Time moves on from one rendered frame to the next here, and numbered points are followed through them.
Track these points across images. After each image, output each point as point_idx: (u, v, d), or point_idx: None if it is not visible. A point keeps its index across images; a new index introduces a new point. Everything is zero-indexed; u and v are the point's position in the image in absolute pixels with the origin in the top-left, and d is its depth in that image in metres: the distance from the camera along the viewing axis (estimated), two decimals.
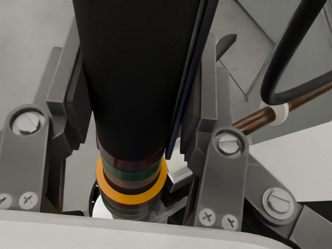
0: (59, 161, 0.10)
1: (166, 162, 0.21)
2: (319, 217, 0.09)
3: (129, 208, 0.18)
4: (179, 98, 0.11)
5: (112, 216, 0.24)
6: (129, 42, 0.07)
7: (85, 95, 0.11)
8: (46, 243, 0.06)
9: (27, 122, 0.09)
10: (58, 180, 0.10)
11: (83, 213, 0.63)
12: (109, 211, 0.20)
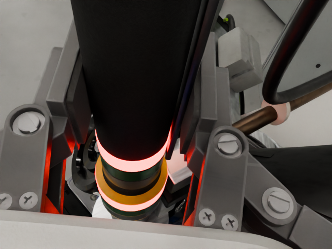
0: (60, 161, 0.10)
1: (167, 162, 0.21)
2: (318, 217, 0.09)
3: (129, 209, 0.18)
4: (179, 98, 0.11)
5: (112, 217, 0.24)
6: (128, 38, 0.07)
7: (85, 95, 0.11)
8: (46, 243, 0.06)
9: (27, 122, 0.09)
10: (58, 180, 0.10)
11: (67, 181, 0.46)
12: (109, 212, 0.20)
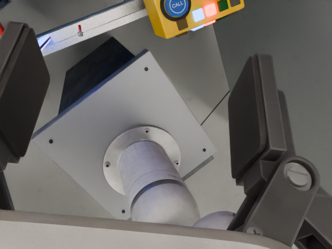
0: None
1: None
2: None
3: None
4: None
5: None
6: None
7: (20, 106, 0.10)
8: (46, 243, 0.06)
9: None
10: (1, 188, 0.10)
11: None
12: None
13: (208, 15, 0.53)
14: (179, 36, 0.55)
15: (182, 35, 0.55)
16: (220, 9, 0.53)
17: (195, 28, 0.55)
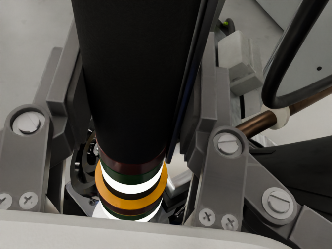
0: (60, 161, 0.10)
1: (167, 167, 0.21)
2: (318, 217, 0.09)
3: (129, 214, 0.18)
4: (179, 100, 0.11)
5: None
6: (128, 38, 0.07)
7: (85, 95, 0.11)
8: (46, 243, 0.06)
9: (27, 122, 0.09)
10: (59, 180, 0.10)
11: None
12: (109, 217, 0.20)
13: None
14: None
15: None
16: None
17: None
